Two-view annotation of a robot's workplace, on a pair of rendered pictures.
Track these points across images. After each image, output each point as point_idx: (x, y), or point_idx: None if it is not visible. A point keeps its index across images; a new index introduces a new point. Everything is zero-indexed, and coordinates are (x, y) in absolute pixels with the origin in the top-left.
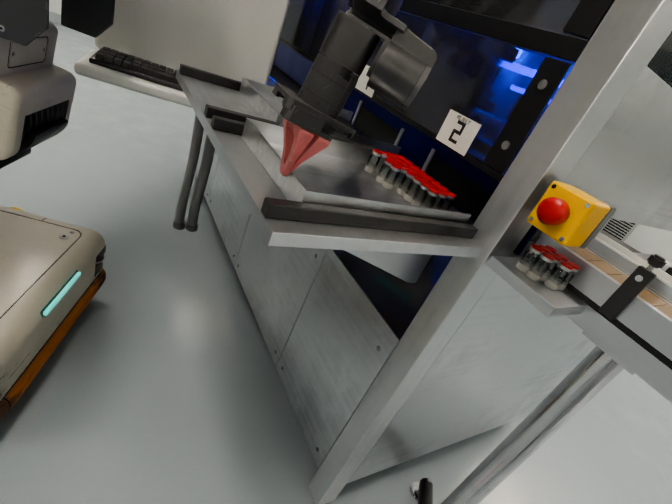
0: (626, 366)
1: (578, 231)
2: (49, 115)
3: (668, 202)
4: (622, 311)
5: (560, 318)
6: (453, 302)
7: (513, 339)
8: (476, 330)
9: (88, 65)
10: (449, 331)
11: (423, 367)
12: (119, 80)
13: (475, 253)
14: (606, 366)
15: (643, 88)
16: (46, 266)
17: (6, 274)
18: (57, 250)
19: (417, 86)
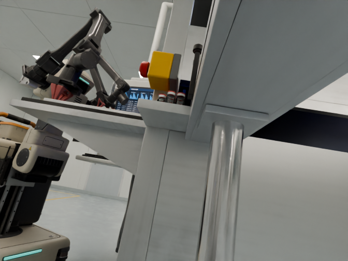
0: (203, 111)
1: (153, 65)
2: (51, 162)
3: (343, 93)
4: (194, 85)
5: (339, 231)
6: (138, 162)
7: (267, 246)
8: (185, 205)
9: (80, 155)
10: (147, 196)
11: (136, 245)
12: (87, 158)
13: (142, 124)
14: (213, 135)
15: (198, 32)
16: (29, 242)
17: (10, 241)
18: (41, 238)
19: (80, 54)
